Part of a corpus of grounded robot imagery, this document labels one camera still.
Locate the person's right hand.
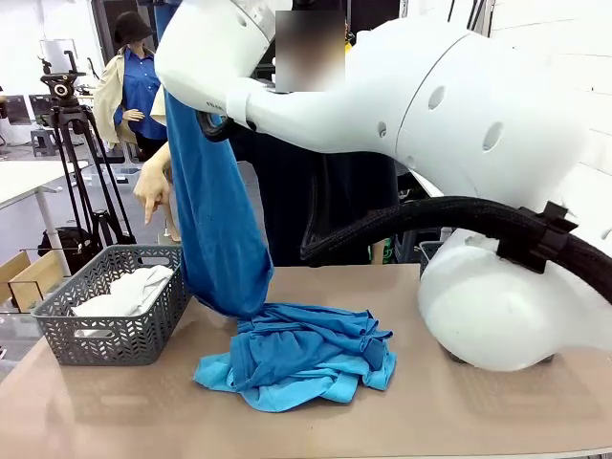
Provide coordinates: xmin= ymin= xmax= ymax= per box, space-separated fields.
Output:
xmin=133 ymin=164 xmax=173 ymax=227

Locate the dark blue polo shirt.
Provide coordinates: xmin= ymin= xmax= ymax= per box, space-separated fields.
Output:
xmin=153 ymin=0 xmax=395 ymax=391

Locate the white button shirt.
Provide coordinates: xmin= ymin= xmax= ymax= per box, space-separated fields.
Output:
xmin=71 ymin=264 xmax=175 ymax=318

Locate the light blue garment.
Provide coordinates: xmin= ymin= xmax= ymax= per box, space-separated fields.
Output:
xmin=192 ymin=350 xmax=399 ymax=414

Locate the person's right forearm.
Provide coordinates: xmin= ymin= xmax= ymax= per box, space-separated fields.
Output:
xmin=142 ymin=142 xmax=173 ymax=179

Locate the black bag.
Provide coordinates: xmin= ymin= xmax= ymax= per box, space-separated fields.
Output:
xmin=37 ymin=226 xmax=104 ymax=274

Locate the mannequin in blue shirt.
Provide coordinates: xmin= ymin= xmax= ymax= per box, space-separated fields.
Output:
xmin=92 ymin=11 xmax=184 ymax=243

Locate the small grey step stool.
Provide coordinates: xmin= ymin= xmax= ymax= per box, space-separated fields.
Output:
xmin=30 ymin=128 xmax=59 ymax=159

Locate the white table with grey leg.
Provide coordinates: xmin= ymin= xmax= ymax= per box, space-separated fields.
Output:
xmin=0 ymin=160 xmax=90 ymax=276

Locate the person in black t-shirt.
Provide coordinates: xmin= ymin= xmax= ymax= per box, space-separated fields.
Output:
xmin=228 ymin=127 xmax=401 ymax=268

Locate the grey woven plastic basket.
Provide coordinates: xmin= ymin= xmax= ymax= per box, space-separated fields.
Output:
xmin=418 ymin=239 xmax=559 ymax=365
xmin=32 ymin=244 xmax=195 ymax=367

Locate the black camera tripod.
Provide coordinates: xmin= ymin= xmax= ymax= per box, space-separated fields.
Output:
xmin=39 ymin=49 xmax=138 ymax=246

